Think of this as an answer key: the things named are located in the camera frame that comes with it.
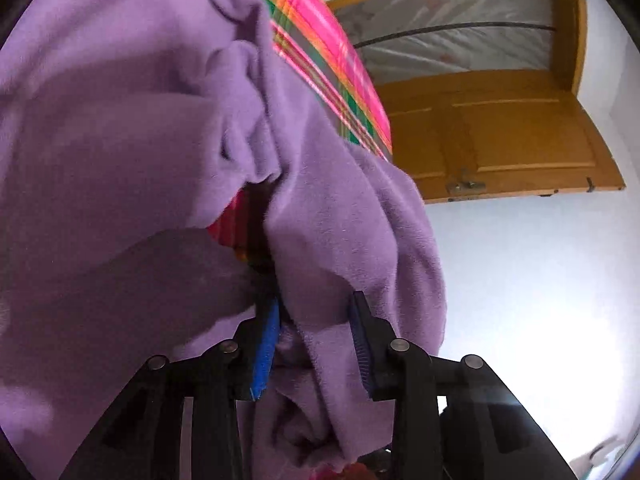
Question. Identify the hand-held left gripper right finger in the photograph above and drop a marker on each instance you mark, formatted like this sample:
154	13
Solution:
361	340

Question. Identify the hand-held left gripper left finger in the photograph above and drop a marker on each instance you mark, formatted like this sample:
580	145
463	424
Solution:
265	350

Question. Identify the purple fleece pants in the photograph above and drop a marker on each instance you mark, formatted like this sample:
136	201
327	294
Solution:
125	110

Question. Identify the wooden door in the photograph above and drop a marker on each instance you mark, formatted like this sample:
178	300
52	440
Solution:
515	135

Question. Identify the pink green plaid blanket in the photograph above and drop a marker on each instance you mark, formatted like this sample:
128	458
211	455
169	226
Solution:
320	45

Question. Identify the clear plastic door curtain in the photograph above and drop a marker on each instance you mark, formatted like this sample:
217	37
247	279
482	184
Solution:
450	45

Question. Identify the wooden door frame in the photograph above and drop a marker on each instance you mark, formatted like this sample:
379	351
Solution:
575	35

